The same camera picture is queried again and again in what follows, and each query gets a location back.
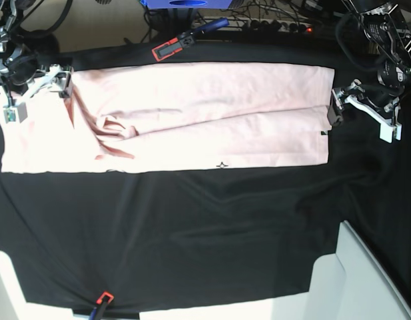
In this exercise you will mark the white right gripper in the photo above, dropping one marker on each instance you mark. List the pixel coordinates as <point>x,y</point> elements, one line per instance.
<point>54,78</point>

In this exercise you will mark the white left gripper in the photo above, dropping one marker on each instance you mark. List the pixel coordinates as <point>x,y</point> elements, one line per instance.
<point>377,101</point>

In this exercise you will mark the pink T-shirt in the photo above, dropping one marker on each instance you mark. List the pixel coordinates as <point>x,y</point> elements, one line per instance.
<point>174,117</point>

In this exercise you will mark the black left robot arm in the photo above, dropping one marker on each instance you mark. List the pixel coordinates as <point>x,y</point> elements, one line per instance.
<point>384,25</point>

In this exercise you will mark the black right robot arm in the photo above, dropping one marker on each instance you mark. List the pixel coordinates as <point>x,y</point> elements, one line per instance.
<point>22,73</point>

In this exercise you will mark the blue plastic box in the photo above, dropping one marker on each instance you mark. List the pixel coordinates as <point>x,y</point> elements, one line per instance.
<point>187,4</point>

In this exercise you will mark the orange black clamp top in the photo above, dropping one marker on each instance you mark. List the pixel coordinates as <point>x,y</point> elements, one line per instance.
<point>186,39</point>

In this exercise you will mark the black power strip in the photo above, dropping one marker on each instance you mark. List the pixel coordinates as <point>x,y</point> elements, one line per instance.
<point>269,25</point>

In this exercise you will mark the white box right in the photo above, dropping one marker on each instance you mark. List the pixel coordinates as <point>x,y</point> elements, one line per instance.
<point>352,284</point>

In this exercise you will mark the white box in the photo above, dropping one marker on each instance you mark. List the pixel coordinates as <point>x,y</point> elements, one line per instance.
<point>13,304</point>
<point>352,284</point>

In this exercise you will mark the black table cloth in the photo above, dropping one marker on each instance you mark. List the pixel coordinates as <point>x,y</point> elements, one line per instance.
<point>178,239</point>

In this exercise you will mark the white box left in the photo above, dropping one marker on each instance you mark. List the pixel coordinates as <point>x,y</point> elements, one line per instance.
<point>13,304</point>

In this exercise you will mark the blue clamp bottom edge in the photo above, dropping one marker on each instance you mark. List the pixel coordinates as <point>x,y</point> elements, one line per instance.
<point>101,305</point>

